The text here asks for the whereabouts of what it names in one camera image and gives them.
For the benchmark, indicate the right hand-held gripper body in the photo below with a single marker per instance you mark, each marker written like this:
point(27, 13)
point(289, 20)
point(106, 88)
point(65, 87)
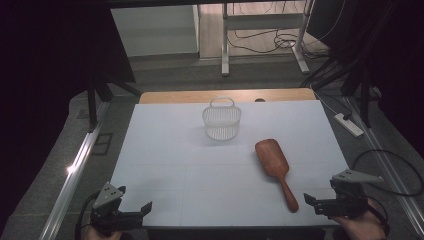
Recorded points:
point(346, 200)

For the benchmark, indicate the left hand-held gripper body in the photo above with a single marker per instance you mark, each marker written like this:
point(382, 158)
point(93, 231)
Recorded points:
point(107, 213)

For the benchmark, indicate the wooden hairbrush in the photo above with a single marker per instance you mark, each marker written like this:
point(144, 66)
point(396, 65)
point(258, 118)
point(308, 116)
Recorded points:
point(273, 160)

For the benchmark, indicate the white plastic basket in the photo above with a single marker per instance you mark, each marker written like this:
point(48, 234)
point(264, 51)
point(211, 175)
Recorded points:
point(221, 125)

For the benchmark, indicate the person's left hand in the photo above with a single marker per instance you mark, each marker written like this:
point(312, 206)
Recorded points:
point(96, 235)

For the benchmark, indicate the person's right hand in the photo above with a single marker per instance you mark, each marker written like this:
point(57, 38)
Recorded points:
point(361, 226)

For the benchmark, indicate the white table mat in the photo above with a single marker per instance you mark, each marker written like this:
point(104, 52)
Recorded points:
point(186, 166)

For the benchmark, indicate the white power strip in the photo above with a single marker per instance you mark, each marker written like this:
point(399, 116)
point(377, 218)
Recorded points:
point(349, 125)

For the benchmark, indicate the black metal stand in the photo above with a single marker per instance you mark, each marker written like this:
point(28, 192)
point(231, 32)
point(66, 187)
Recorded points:
point(366, 100)

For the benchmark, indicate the black tripod stand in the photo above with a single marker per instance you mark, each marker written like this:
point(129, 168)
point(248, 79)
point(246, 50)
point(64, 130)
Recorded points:
point(92, 103)

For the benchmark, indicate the wooden table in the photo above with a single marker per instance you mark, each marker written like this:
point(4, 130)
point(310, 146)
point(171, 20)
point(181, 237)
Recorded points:
point(186, 97)

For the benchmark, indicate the black curtain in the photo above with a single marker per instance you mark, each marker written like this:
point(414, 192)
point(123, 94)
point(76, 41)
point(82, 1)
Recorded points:
point(50, 60)
point(393, 50)

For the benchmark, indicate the aluminium floor rail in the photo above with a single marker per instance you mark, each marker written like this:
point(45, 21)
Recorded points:
point(71, 180)
point(393, 176)

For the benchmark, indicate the white wall panel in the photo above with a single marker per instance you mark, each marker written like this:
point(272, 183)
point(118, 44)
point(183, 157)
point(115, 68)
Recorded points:
point(153, 31)

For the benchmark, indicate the white desk frame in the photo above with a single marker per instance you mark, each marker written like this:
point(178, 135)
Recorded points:
point(263, 21)

